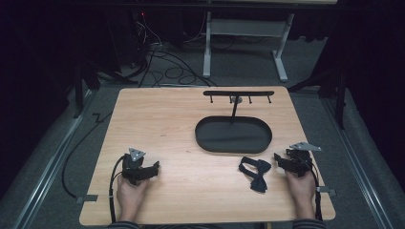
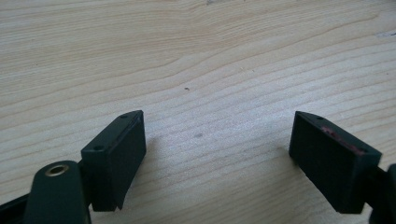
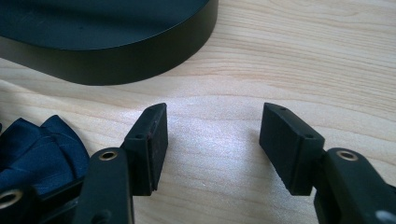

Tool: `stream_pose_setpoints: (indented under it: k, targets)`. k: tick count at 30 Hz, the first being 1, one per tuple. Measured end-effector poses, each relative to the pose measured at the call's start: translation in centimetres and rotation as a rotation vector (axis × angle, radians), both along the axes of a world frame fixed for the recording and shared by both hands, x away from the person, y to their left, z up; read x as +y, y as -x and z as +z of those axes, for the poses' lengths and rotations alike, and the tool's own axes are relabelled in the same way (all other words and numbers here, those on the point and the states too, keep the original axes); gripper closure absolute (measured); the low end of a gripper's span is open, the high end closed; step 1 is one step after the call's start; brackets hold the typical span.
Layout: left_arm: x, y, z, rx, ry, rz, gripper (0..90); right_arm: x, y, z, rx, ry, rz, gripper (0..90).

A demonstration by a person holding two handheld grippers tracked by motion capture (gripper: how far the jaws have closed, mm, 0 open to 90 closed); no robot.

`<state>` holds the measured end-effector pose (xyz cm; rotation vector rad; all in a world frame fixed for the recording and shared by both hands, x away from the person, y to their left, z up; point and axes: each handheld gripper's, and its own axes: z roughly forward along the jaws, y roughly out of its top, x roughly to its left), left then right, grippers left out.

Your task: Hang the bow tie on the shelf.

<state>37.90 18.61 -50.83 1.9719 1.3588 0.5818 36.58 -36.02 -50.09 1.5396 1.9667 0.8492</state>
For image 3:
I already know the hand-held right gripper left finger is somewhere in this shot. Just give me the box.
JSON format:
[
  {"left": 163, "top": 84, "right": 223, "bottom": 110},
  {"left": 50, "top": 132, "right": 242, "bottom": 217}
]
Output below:
[{"left": 120, "top": 102, "right": 169, "bottom": 197}]

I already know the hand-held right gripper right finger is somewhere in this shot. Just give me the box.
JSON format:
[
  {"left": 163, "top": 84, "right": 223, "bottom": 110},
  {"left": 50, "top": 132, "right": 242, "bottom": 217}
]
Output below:
[{"left": 259, "top": 102, "right": 327, "bottom": 197}]

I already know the dark blue cloth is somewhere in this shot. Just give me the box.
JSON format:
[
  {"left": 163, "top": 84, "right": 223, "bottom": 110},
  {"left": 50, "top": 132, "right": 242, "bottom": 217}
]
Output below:
[{"left": 0, "top": 114, "right": 91, "bottom": 198}]

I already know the black round box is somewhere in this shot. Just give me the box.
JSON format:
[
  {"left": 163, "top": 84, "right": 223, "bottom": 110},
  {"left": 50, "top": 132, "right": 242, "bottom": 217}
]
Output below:
[{"left": 0, "top": 0, "right": 219, "bottom": 87}]

